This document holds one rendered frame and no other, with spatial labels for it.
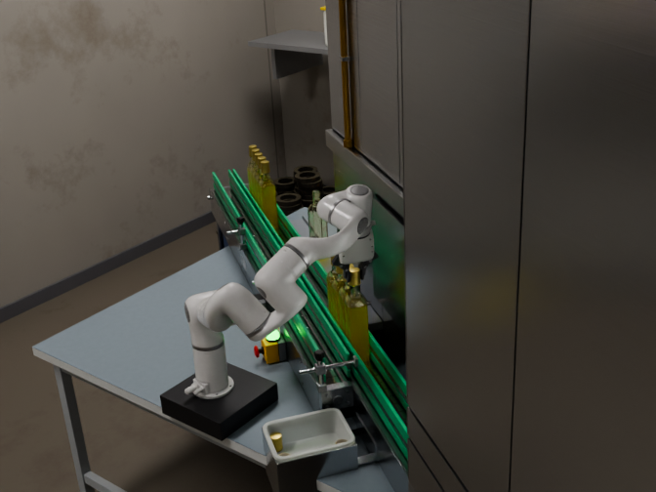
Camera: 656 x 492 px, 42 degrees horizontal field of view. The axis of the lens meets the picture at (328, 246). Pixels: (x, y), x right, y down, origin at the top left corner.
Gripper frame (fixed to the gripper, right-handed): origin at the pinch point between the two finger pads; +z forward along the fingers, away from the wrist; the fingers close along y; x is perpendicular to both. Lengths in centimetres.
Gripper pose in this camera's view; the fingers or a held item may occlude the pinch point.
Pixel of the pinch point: (353, 272)
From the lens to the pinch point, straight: 243.4
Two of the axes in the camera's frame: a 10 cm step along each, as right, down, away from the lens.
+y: -9.6, 1.6, -2.4
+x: 2.9, 6.0, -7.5
